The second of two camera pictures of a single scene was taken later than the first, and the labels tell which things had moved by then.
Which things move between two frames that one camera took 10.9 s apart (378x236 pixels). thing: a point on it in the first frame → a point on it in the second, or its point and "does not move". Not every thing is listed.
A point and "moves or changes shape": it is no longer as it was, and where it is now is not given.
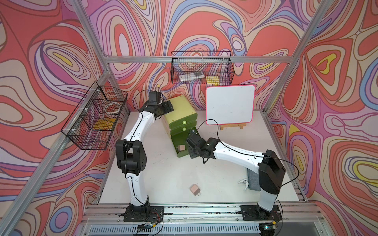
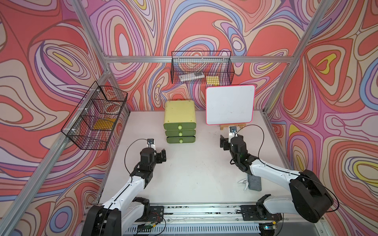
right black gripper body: [194, 153] → [226, 145]
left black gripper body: [160, 109] → [158, 158]
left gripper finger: [168, 106] → [164, 155]
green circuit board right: [267, 226] does not move
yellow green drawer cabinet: [183, 118] moves or changes shape
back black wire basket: [204, 67] does not move
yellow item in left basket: [105, 124] does not move
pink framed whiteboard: [230, 104] does not move
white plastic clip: [245, 181] does not move
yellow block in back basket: [212, 79] does not move
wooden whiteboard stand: [233, 125] does not move
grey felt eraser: [253, 180] does not move
